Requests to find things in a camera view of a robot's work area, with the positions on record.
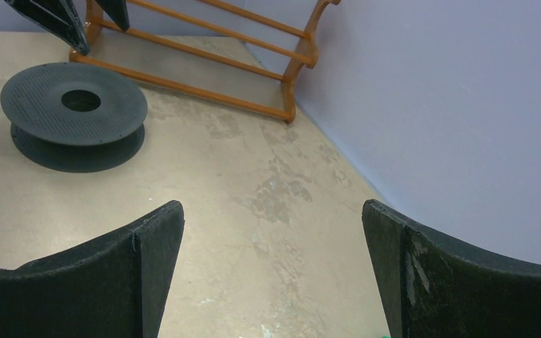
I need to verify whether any black perforated cable spool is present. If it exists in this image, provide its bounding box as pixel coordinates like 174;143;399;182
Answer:
0;62;148;173

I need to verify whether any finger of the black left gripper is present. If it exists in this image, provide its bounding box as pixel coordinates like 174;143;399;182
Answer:
96;0;130;32
5;0;89;56

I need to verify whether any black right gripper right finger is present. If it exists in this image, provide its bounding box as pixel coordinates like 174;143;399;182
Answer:
362;199;541;337

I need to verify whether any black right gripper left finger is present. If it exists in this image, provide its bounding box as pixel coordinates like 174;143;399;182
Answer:
0;201;185;337

